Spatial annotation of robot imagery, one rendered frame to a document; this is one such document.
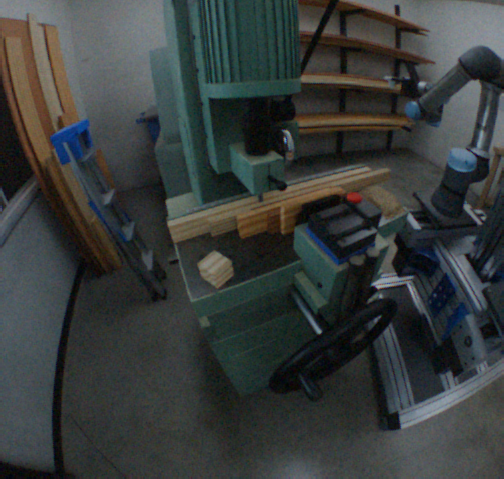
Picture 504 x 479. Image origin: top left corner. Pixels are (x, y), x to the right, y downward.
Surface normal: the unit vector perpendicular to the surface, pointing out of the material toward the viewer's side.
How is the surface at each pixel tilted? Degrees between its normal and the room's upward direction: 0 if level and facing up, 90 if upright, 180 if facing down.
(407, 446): 0
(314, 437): 0
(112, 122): 90
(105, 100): 90
